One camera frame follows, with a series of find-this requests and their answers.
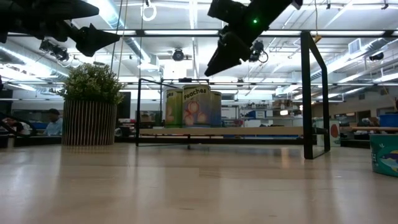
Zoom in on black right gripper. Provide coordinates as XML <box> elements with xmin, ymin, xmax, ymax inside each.
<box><xmin>203</xmin><ymin>10</ymin><xmax>275</xmax><ymax>78</ymax></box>

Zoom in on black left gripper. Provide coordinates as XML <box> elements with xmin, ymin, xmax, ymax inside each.
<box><xmin>0</xmin><ymin>0</ymin><xmax>121</xmax><ymax>58</ymax></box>

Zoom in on tall blue can green rim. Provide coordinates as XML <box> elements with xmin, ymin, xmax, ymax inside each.
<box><xmin>210</xmin><ymin>90</ymin><xmax>223</xmax><ymax>128</ymax></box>

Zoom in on tall blue peaches can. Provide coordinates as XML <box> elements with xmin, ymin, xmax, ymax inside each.
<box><xmin>182</xmin><ymin>84</ymin><xmax>212</xmax><ymax>128</ymax></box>

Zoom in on tall green fruit can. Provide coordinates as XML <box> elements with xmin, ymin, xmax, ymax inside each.
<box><xmin>164</xmin><ymin>88</ymin><xmax>184</xmax><ymax>128</ymax></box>

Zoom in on teal box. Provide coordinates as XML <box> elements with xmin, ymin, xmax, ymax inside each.
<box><xmin>369</xmin><ymin>133</ymin><xmax>398</xmax><ymax>178</ymax></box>

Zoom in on black round ceiling device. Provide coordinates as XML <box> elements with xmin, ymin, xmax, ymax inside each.
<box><xmin>172</xmin><ymin>48</ymin><xmax>185</xmax><ymax>62</ymax></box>

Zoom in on black monitor screen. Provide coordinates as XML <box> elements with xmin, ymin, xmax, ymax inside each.
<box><xmin>118</xmin><ymin>91</ymin><xmax>132</xmax><ymax>119</ymax></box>

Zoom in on potted plant striped pot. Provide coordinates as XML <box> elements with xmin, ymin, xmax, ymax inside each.
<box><xmin>49</xmin><ymin>63</ymin><xmax>125</xmax><ymax>146</ymax></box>

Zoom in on person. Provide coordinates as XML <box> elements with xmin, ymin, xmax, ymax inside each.
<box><xmin>3</xmin><ymin>116</ymin><xmax>32</xmax><ymax>137</ymax></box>
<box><xmin>43</xmin><ymin>108</ymin><xmax>63</xmax><ymax>137</ymax></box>

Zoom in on background wooden table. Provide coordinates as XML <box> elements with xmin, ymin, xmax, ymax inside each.
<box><xmin>351</xmin><ymin>126</ymin><xmax>398</xmax><ymax>132</ymax></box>

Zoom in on blue storage bin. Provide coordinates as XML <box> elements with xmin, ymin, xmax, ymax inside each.
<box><xmin>378</xmin><ymin>113</ymin><xmax>398</xmax><ymax>128</ymax></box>

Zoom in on black overhead camera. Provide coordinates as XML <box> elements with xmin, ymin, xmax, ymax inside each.
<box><xmin>250</xmin><ymin>39</ymin><xmax>269</xmax><ymax>63</ymax></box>

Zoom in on black background frame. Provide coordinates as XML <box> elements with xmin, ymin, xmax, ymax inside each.
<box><xmin>178</xmin><ymin>77</ymin><xmax>211</xmax><ymax>84</ymax></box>

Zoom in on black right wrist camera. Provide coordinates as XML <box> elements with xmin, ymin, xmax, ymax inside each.
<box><xmin>207</xmin><ymin>0</ymin><xmax>247</xmax><ymax>26</ymax></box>

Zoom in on wooden shelf black metal frame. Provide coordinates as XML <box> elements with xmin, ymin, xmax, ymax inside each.
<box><xmin>136</xmin><ymin>30</ymin><xmax>331</xmax><ymax>160</ymax></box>

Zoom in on hanging cord yellow tag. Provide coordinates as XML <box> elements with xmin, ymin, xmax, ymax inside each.
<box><xmin>313</xmin><ymin>0</ymin><xmax>323</xmax><ymax>44</ymax></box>

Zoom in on black table rig frame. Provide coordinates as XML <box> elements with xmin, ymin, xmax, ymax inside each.
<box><xmin>0</xmin><ymin>136</ymin><xmax>371</xmax><ymax>149</ymax></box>

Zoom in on black overhead frame beam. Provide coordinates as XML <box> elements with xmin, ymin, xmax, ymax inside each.
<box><xmin>0</xmin><ymin>28</ymin><xmax>398</xmax><ymax>39</ymax></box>

